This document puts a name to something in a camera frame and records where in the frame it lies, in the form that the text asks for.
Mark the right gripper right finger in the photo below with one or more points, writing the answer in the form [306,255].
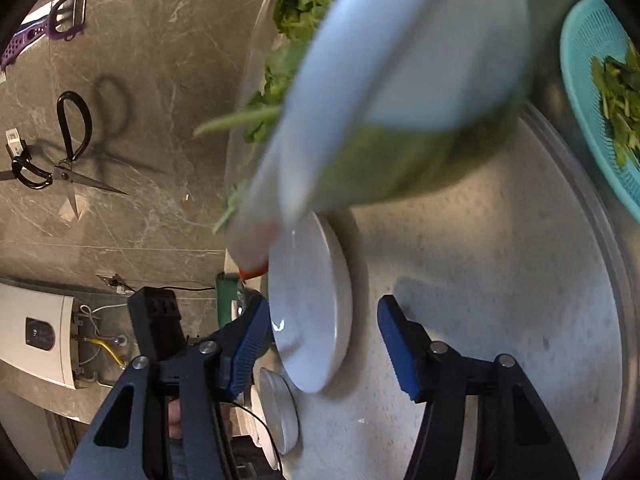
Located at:
[516,435]

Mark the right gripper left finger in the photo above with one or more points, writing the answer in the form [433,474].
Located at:
[128,438]

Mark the orange plastic bowl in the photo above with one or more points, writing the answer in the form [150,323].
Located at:
[246,275]

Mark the white deep plate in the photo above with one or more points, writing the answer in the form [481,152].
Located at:
[310,300]

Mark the blue patterned ceramic bowl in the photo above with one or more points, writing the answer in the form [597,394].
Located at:
[233,295]

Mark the large white flat plate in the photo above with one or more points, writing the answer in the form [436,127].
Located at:
[275,422]

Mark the purple vegetable peeler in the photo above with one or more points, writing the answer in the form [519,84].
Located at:
[64,21]

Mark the clear container of greens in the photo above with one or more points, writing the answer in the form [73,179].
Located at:
[369,101]

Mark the teal colander with greens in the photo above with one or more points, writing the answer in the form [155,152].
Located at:
[590,32]

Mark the white wall appliance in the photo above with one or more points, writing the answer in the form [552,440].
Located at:
[36,333]

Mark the black handled scissors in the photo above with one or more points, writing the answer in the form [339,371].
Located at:
[28,174]

